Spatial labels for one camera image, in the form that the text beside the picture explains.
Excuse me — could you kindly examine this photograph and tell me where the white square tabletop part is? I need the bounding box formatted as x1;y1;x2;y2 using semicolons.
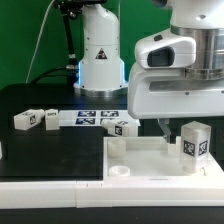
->
101;135;224;182

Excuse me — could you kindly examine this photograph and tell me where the white cable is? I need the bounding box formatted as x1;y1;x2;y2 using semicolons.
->
25;0;56;84

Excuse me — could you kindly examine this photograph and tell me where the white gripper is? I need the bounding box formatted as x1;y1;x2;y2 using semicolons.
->
127;63;224;143

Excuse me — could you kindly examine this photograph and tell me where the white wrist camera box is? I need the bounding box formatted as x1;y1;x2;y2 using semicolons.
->
135;30;196;69

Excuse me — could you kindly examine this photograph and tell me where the white front fence bar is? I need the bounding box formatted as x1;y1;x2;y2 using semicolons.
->
0;177;224;209

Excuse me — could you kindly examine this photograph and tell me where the white tag base sheet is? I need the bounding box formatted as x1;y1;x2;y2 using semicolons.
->
59;110;140;126

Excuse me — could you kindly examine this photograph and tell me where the black cable bundle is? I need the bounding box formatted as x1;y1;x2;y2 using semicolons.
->
30;65;75;84

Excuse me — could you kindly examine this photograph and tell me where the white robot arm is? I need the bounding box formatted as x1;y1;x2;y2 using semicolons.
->
74;0;224;138

